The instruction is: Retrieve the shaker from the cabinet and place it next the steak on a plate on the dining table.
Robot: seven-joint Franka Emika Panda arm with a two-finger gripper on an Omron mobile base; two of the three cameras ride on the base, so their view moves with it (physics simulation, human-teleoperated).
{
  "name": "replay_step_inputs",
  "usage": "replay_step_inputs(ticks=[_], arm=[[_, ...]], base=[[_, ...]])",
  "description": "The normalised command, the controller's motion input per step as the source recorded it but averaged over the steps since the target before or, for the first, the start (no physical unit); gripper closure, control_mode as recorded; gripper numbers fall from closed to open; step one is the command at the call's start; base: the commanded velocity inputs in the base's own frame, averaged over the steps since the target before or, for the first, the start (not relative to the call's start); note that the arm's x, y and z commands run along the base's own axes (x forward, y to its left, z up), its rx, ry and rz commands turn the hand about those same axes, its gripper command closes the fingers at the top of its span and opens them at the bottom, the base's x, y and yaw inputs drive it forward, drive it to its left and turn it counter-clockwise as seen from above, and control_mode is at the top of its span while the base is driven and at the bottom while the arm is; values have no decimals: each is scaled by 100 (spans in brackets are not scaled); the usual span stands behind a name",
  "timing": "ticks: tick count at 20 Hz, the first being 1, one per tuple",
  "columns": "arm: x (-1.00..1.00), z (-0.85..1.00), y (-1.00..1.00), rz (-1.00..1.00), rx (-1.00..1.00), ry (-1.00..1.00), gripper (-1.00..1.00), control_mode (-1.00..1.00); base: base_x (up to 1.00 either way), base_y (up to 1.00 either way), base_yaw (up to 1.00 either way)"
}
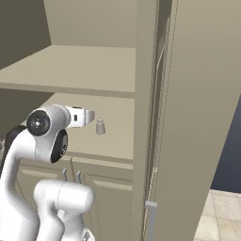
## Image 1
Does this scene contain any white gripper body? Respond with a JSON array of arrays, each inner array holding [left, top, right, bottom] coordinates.
[[83, 107, 96, 127]]

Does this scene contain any grey shaker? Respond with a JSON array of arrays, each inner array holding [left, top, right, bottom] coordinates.
[[95, 118, 106, 136]]

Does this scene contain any beige cabinet shelf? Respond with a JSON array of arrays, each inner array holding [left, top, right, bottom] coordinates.
[[0, 44, 137, 100]]

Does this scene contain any beige panelled cabinet door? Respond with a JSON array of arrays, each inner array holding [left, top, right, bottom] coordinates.
[[71, 155, 135, 241], [13, 155, 74, 241]]

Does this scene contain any beige open cabinet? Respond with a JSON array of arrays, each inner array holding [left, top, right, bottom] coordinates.
[[0, 0, 159, 241]]

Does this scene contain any beige open cabinet door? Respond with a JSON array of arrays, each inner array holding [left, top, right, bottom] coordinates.
[[142, 0, 241, 241]]

